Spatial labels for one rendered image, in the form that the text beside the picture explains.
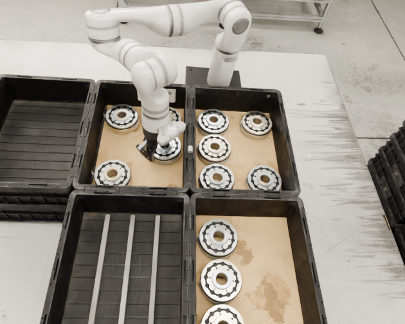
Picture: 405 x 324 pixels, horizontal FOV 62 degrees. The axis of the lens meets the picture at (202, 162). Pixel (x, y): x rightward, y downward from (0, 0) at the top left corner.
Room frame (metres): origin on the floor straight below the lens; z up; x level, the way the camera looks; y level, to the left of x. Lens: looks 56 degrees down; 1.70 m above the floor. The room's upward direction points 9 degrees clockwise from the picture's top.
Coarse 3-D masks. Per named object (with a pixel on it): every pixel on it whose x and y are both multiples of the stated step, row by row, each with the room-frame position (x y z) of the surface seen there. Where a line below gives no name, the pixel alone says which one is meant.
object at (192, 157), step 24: (192, 96) 0.76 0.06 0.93; (192, 120) 0.67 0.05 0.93; (192, 144) 0.58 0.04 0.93; (288, 144) 0.63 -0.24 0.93; (192, 168) 0.50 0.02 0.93; (192, 192) 0.43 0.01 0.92; (216, 192) 0.44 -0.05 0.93; (240, 192) 0.45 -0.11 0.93; (264, 192) 0.46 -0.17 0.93; (288, 192) 0.47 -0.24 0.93
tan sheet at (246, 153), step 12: (240, 120) 0.79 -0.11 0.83; (228, 132) 0.72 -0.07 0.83; (240, 132) 0.73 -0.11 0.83; (240, 144) 0.68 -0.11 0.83; (252, 144) 0.69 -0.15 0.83; (264, 144) 0.70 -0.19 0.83; (240, 156) 0.64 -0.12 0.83; (252, 156) 0.64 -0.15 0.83; (264, 156) 0.65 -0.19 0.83; (240, 168) 0.59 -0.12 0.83; (276, 168) 0.61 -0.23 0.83; (216, 180) 0.53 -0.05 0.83; (240, 180) 0.55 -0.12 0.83
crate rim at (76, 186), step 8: (104, 80) 0.77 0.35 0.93; (112, 80) 0.78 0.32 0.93; (120, 80) 0.78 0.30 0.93; (96, 88) 0.74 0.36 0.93; (184, 88) 0.80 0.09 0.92; (96, 96) 0.70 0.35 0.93; (88, 120) 0.60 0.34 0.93; (88, 128) 0.59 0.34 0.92; (88, 136) 0.55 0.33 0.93; (80, 152) 0.49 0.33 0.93; (184, 152) 0.55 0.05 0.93; (80, 160) 0.47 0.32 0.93; (184, 160) 0.52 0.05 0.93; (80, 168) 0.44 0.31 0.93; (184, 168) 0.49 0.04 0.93; (184, 176) 0.47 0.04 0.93; (80, 184) 0.40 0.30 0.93; (88, 184) 0.40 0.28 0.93; (96, 184) 0.40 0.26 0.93; (184, 184) 0.44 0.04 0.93; (184, 192) 0.42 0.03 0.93
